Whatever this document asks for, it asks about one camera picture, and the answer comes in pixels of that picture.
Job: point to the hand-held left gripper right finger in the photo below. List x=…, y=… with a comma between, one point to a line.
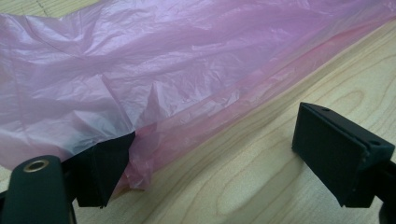
x=330, y=152

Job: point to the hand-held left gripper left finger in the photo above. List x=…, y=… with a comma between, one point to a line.
x=104, y=168

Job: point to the pink plastic bag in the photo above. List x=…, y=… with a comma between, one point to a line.
x=130, y=62

